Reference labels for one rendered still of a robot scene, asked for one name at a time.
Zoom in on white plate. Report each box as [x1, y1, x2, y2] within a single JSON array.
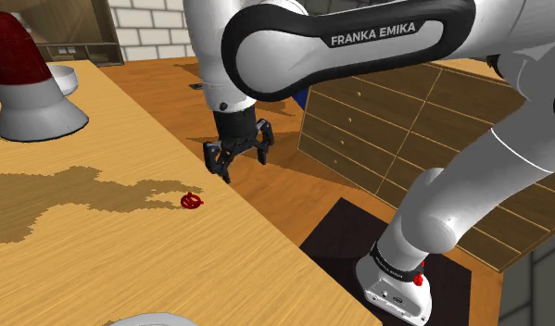
[[107, 312, 199, 326]]

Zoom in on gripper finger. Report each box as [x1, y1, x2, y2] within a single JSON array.
[[202, 140, 235, 185], [256, 119, 275, 166]]

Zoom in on white bowl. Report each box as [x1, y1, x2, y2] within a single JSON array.
[[48, 64, 80, 97]]

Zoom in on blue object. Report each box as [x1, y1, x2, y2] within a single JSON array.
[[292, 88, 311, 110]]

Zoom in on red and white flared vase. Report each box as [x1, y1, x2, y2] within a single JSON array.
[[0, 10, 90, 144]]

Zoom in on small red ring-shaped object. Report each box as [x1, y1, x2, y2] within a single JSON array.
[[180, 192, 205, 210]]

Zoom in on dark robot stand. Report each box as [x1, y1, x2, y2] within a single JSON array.
[[299, 196, 473, 326]]

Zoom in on brown wooden cabinet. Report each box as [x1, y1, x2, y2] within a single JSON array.
[[0, 0, 125, 68]]

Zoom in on wooden chest of drawers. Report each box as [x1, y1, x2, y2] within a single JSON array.
[[296, 60, 555, 274]]

